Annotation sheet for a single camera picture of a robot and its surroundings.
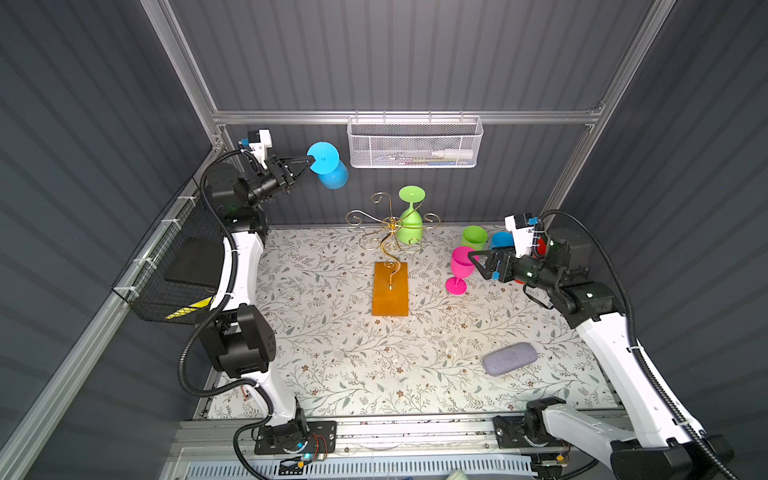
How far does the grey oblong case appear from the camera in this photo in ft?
2.75

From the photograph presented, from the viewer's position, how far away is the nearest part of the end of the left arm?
0.63 meters

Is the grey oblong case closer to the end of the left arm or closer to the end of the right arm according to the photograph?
the end of the right arm

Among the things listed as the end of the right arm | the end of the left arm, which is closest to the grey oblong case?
the end of the right arm

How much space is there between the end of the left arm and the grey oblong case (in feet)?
2.33
